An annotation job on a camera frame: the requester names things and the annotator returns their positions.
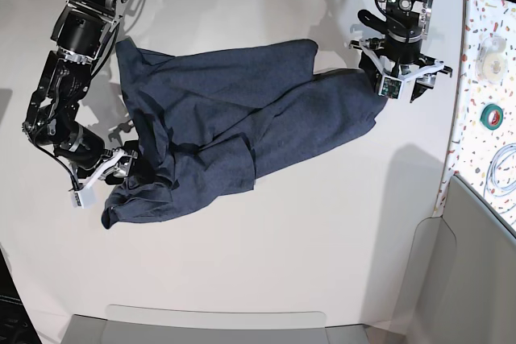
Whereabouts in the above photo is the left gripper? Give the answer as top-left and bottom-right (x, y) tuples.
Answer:
(349, 37), (453, 101)

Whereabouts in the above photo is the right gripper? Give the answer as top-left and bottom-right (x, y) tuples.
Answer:
(70, 147), (138, 191)

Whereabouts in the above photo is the navy blue t-shirt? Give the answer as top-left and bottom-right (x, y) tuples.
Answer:
(101, 39), (386, 229)

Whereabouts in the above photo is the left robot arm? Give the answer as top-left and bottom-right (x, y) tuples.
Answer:
(349, 0), (452, 102)

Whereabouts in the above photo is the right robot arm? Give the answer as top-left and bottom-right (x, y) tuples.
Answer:
(23, 0), (137, 209)

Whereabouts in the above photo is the clear tape roll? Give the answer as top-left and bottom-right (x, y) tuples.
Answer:
(476, 35), (508, 85)

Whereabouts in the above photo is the green tape roll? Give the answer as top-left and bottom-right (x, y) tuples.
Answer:
(480, 103), (504, 131)

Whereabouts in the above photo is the confetti patterned side cloth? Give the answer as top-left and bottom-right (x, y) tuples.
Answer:
(434, 0), (515, 226)

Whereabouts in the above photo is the grey tray bottom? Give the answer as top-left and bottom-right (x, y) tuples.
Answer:
(62, 305), (369, 343)

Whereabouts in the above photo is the grey bin right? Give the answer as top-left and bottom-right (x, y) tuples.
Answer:
(398, 176), (515, 343)

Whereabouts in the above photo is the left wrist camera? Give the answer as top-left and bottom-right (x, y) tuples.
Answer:
(378, 75), (405, 99)

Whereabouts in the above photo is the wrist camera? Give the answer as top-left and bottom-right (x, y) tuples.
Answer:
(70, 188), (96, 209)
(378, 75), (405, 99)

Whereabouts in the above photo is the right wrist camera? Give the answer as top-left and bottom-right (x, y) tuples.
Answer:
(70, 188), (96, 209)

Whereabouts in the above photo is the white coiled cable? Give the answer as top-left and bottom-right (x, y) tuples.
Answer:
(481, 143), (516, 202)

